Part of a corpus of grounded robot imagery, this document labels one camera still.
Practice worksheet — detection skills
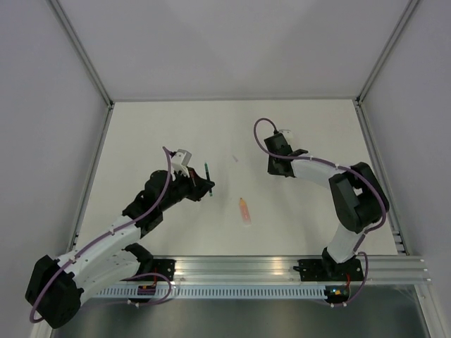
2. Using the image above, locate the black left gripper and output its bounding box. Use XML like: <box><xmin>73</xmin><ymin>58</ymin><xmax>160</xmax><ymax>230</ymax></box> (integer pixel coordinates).
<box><xmin>159</xmin><ymin>166</ymin><xmax>214</xmax><ymax>212</ymax></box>

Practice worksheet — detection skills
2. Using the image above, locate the green fineliner pen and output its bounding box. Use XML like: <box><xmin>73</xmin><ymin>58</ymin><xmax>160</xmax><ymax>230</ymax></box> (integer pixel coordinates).
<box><xmin>204</xmin><ymin>161</ymin><xmax>214</xmax><ymax>197</ymax></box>

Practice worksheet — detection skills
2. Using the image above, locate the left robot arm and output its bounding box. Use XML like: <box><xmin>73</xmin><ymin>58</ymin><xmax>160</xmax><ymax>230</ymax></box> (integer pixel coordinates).
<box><xmin>25</xmin><ymin>168</ymin><xmax>215</xmax><ymax>329</ymax></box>

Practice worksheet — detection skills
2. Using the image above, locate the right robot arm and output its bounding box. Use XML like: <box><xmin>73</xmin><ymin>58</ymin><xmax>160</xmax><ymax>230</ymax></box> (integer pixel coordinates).
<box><xmin>264</xmin><ymin>131</ymin><xmax>390</xmax><ymax>282</ymax></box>

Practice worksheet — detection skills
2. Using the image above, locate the orange highlighter marker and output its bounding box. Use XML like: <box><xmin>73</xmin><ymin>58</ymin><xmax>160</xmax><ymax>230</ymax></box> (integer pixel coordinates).
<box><xmin>239</xmin><ymin>198</ymin><xmax>252</xmax><ymax>225</ymax></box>

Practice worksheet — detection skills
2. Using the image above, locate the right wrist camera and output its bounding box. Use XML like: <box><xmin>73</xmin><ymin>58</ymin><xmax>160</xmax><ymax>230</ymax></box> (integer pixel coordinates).
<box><xmin>279</xmin><ymin>130</ymin><xmax>295</xmax><ymax>145</ymax></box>

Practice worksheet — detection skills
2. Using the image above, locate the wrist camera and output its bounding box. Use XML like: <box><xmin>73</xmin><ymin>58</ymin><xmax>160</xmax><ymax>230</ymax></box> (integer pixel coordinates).
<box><xmin>171</xmin><ymin>149</ymin><xmax>192</xmax><ymax>177</ymax></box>
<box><xmin>279</xmin><ymin>130</ymin><xmax>295</xmax><ymax>145</ymax></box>

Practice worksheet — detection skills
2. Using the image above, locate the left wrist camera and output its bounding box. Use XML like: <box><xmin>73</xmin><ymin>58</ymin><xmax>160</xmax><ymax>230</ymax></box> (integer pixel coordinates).
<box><xmin>171</xmin><ymin>149</ymin><xmax>192</xmax><ymax>177</ymax></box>

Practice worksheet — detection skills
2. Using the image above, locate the white slotted cable duct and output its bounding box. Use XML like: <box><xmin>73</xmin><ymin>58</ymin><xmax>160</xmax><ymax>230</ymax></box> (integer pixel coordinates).
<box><xmin>95</xmin><ymin>284</ymin><xmax>326</xmax><ymax>300</ymax></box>

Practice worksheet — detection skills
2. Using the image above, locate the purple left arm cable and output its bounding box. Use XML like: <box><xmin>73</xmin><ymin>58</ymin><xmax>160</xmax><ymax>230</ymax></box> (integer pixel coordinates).
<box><xmin>28</xmin><ymin>146</ymin><xmax>177</xmax><ymax>323</ymax></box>

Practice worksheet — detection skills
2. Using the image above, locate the aluminium mounting rail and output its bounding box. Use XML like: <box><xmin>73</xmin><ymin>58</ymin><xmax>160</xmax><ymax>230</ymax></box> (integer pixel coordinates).
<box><xmin>173</xmin><ymin>256</ymin><xmax>432</xmax><ymax>285</ymax></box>

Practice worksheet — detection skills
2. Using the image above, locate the right aluminium frame post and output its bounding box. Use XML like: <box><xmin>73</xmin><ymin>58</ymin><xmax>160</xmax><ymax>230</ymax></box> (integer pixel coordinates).
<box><xmin>354</xmin><ymin>0</ymin><xmax>422</xmax><ymax>106</ymax></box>

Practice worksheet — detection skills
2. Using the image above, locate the aluminium frame post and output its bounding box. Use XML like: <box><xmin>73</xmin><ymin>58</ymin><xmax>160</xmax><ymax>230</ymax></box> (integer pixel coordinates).
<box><xmin>354</xmin><ymin>0</ymin><xmax>422</xmax><ymax>106</ymax></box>
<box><xmin>46</xmin><ymin>0</ymin><xmax>114</xmax><ymax>108</ymax></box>

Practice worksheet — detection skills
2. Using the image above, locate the left aluminium frame post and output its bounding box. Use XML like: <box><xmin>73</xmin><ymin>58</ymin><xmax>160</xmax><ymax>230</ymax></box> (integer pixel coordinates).
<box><xmin>46</xmin><ymin>0</ymin><xmax>114</xmax><ymax>108</ymax></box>

